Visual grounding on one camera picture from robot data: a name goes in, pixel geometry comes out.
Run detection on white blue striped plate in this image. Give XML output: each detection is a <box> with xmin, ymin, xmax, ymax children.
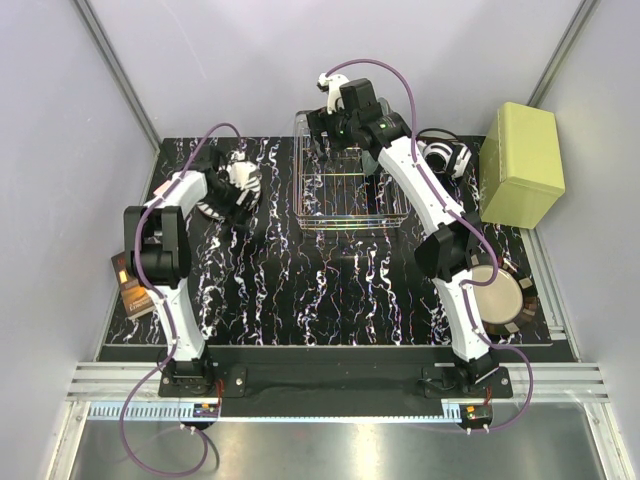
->
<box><xmin>196</xmin><ymin>161</ymin><xmax>262</xmax><ymax>224</ymax></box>

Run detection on light blue plate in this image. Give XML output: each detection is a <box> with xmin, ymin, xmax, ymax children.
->
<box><xmin>361</xmin><ymin>97</ymin><xmax>392</xmax><ymax>176</ymax></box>

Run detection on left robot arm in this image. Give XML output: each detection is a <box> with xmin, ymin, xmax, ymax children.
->
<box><xmin>123</xmin><ymin>146</ymin><xmax>262</xmax><ymax>396</ymax></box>

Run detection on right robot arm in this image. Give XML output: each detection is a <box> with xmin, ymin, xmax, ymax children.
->
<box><xmin>307</xmin><ymin>74</ymin><xmax>498</xmax><ymax>397</ymax></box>

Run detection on pink cube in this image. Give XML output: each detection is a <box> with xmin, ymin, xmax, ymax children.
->
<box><xmin>153</xmin><ymin>181</ymin><xmax>172</xmax><ymax>199</ymax></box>

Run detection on white black headphones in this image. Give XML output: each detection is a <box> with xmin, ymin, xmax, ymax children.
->
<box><xmin>416</xmin><ymin>128</ymin><xmax>473</xmax><ymax>180</ymax></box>

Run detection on dark book with house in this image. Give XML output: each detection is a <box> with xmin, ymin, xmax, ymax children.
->
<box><xmin>111</xmin><ymin>252</ymin><xmax>154</xmax><ymax>320</ymax></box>

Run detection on yellow-green box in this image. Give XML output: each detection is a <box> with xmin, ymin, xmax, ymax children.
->
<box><xmin>478</xmin><ymin>102</ymin><xmax>565</xmax><ymax>229</ymax></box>

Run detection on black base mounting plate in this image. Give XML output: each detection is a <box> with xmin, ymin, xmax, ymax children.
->
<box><xmin>159</xmin><ymin>358</ymin><xmax>513</xmax><ymax>422</ymax></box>

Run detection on beige brown rimmed plate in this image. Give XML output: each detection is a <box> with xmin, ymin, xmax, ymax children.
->
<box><xmin>473</xmin><ymin>257</ymin><xmax>538</xmax><ymax>336</ymax></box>

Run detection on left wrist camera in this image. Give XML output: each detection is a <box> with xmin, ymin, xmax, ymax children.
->
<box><xmin>227</xmin><ymin>161</ymin><xmax>261</xmax><ymax>193</ymax></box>

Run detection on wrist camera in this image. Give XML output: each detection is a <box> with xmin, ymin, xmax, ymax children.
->
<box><xmin>227</xmin><ymin>161</ymin><xmax>261</xmax><ymax>193</ymax></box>
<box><xmin>317</xmin><ymin>73</ymin><xmax>349</xmax><ymax>114</ymax></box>

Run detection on metal wire dish rack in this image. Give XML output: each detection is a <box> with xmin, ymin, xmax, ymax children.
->
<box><xmin>293</xmin><ymin>110</ymin><xmax>411</xmax><ymax>231</ymax></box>

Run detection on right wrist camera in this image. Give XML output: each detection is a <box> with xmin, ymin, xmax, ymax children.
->
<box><xmin>317</xmin><ymin>73</ymin><xmax>349</xmax><ymax>114</ymax></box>

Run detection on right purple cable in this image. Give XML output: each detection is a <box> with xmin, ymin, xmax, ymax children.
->
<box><xmin>319</xmin><ymin>58</ymin><xmax>536</xmax><ymax>434</ymax></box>

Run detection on purple cable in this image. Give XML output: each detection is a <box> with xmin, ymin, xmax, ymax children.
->
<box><xmin>319</xmin><ymin>58</ymin><xmax>536</xmax><ymax>434</ymax></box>
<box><xmin>119</xmin><ymin>123</ymin><xmax>244</xmax><ymax>476</ymax></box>

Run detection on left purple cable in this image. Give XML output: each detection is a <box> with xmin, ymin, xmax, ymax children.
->
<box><xmin>119</xmin><ymin>123</ymin><xmax>244</xmax><ymax>476</ymax></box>

